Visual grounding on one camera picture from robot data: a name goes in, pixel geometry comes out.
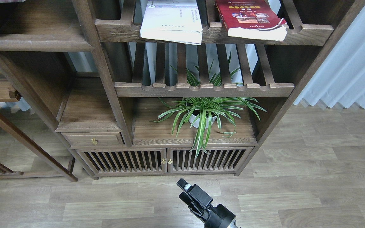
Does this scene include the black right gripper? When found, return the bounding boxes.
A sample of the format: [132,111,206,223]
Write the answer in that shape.
[177,178,237,228]

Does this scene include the red paperback book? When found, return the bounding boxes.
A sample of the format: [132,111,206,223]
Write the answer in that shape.
[215,0,287,41]

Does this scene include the white plant pot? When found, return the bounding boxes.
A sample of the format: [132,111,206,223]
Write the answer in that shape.
[189,114,217,129]

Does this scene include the green spider plant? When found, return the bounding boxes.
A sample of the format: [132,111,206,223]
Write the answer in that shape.
[152,51,266,159]

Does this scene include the brass drawer knob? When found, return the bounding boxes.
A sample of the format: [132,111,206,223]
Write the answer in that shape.
[91,137,98,145]

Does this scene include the dark wooden bookshelf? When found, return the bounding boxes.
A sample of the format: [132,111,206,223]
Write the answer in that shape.
[0,0,365,179]

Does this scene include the white paperback book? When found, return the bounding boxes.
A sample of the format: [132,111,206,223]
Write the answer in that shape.
[140,0,203,45]

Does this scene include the white curtain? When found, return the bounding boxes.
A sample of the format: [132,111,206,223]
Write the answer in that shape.
[294,6,365,108]

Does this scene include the wooden side rack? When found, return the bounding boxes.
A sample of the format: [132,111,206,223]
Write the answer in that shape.
[0,71,77,182]

